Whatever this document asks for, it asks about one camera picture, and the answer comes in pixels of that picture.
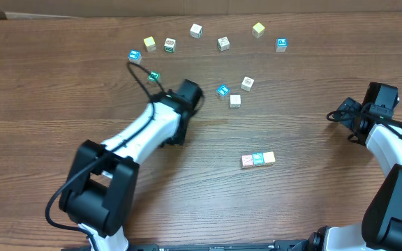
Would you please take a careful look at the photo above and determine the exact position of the red letter U block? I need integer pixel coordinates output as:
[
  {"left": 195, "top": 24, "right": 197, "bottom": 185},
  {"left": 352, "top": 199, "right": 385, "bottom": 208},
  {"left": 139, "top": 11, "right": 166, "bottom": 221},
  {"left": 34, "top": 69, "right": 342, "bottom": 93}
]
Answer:
[{"left": 241, "top": 154, "right": 254, "bottom": 169}]

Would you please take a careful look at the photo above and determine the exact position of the white block blue side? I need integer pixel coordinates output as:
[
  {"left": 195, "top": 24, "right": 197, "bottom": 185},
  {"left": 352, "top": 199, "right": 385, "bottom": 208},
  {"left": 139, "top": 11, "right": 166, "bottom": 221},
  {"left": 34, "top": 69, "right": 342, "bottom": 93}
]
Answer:
[{"left": 252, "top": 153, "right": 265, "bottom": 166}]

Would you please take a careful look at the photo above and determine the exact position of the yellow side picture block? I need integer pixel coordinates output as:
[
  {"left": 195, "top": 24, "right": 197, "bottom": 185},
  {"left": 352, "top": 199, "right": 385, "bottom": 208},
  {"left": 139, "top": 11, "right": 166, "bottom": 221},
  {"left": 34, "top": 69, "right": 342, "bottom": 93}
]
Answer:
[{"left": 263, "top": 151, "right": 276, "bottom": 165}]

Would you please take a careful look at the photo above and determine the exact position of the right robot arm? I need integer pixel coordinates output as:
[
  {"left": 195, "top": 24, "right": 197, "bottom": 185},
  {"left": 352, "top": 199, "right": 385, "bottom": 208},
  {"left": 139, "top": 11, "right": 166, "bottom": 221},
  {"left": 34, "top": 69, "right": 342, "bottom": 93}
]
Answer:
[{"left": 294, "top": 82, "right": 402, "bottom": 250}]

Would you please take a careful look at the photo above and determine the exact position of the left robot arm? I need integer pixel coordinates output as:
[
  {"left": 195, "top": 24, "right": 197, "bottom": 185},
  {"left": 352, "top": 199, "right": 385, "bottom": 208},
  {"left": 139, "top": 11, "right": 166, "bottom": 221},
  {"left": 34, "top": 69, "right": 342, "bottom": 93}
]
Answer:
[{"left": 59, "top": 79, "right": 203, "bottom": 250}]

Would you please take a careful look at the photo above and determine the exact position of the blue letter T block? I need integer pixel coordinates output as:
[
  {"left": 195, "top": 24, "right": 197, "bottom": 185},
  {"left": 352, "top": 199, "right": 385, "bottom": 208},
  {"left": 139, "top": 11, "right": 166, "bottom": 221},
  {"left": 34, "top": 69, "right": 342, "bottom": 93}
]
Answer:
[{"left": 216, "top": 84, "right": 230, "bottom": 99}]

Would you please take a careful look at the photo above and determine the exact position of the green letter R block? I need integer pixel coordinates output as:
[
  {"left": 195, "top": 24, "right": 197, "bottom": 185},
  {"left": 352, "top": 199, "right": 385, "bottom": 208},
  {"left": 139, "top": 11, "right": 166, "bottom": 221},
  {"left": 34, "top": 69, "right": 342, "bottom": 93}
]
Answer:
[{"left": 147, "top": 71, "right": 161, "bottom": 82}]

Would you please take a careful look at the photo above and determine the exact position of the white block yellow side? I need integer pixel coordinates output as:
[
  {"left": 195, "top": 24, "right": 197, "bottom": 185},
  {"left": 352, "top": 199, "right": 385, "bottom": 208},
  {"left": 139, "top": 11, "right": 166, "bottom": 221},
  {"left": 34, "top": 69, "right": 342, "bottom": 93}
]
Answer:
[{"left": 230, "top": 94, "right": 241, "bottom": 108}]

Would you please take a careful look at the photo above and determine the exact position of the white picture block dark side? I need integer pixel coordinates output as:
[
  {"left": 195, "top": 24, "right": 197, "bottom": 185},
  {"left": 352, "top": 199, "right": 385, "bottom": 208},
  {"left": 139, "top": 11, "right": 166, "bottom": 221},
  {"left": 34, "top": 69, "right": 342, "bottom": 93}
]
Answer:
[{"left": 241, "top": 77, "right": 254, "bottom": 91}]

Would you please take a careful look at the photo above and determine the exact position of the blue letter block far left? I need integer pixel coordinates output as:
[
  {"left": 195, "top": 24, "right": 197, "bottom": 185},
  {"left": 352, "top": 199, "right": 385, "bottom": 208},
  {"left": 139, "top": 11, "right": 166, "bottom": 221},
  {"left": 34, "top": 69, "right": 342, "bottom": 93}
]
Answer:
[{"left": 128, "top": 50, "right": 142, "bottom": 64}]

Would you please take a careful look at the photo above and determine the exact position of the wooden block green letter side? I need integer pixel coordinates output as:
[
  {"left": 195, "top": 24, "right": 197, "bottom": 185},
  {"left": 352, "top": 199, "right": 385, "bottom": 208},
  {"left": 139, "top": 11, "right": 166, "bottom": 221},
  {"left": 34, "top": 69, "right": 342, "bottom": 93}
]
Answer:
[{"left": 164, "top": 38, "right": 176, "bottom": 53}]

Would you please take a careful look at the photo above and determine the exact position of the yellow top block left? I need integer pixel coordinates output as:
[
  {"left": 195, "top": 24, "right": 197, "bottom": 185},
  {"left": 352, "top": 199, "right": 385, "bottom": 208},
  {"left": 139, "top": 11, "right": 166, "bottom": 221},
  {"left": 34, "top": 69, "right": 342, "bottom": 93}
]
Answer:
[{"left": 143, "top": 36, "right": 156, "bottom": 52}]

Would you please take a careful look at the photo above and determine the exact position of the white picture block centre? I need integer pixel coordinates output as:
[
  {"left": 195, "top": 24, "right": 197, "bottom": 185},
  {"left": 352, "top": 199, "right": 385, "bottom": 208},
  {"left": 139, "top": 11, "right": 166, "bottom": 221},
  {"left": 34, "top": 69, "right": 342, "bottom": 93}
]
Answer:
[{"left": 217, "top": 36, "right": 230, "bottom": 52}]

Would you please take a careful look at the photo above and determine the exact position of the blue letter P block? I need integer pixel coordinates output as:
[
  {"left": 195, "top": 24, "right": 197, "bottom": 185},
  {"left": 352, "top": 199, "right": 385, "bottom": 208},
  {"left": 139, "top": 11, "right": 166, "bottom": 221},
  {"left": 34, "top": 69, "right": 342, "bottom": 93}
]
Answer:
[{"left": 275, "top": 38, "right": 288, "bottom": 52}]

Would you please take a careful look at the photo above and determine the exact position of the white block top centre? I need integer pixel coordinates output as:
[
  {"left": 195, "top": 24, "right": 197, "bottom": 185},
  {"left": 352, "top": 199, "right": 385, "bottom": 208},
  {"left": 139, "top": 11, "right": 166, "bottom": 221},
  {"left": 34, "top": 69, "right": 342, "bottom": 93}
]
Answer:
[{"left": 190, "top": 24, "right": 202, "bottom": 39}]

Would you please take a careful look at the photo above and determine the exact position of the yellow top block right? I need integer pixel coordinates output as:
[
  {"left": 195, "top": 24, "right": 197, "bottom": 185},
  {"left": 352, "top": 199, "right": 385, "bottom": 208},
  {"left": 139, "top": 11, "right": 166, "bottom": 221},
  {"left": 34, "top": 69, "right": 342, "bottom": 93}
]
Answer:
[{"left": 252, "top": 22, "right": 265, "bottom": 38}]

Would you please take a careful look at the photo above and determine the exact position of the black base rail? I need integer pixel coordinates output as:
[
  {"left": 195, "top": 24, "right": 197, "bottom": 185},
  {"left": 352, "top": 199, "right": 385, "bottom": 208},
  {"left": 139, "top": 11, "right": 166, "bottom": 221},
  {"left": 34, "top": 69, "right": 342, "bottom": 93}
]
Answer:
[{"left": 61, "top": 239, "right": 310, "bottom": 251}]

